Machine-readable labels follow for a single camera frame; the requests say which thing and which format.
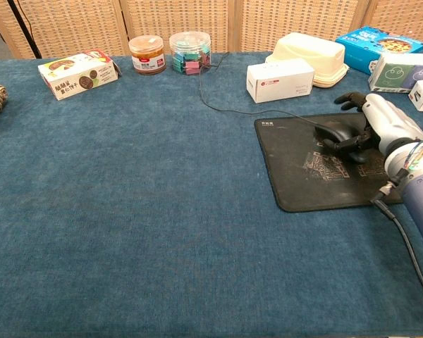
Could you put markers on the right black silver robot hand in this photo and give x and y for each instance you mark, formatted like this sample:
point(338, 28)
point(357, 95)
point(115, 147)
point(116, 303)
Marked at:
point(391, 123)

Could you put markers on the black computer mouse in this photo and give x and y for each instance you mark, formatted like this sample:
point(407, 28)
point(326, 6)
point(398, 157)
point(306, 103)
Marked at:
point(340, 133)

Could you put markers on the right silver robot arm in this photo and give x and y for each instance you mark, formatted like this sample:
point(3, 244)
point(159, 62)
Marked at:
point(421, 186)

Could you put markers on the black patterned mouse pad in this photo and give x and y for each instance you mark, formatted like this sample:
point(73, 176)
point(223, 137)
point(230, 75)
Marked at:
point(303, 176)

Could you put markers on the long white tissue pack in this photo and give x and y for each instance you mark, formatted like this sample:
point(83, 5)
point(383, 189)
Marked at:
point(398, 74)

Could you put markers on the blue cookie box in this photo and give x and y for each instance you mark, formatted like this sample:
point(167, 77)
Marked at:
point(366, 45)

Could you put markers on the beige lidded lunch container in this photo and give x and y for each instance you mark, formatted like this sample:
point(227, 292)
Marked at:
point(310, 51)

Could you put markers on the small white cardboard box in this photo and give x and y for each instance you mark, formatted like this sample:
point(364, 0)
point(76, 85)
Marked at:
point(280, 81)

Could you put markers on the clear jar of binder clips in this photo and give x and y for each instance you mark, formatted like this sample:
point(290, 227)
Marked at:
point(189, 53)

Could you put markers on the brown snack jar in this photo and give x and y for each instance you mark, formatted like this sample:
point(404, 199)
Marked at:
point(147, 56)

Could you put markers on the blue table cloth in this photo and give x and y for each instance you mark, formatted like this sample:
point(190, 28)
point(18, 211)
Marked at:
point(144, 229)

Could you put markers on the white chocolate cookie box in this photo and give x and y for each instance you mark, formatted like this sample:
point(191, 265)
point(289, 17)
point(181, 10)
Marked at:
point(77, 75)

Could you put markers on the woven bamboo folding screen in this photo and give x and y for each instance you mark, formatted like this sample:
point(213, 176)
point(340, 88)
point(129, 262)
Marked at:
point(74, 24)

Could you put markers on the black tripod stand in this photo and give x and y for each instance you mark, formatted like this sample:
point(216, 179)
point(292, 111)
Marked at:
point(23, 24)

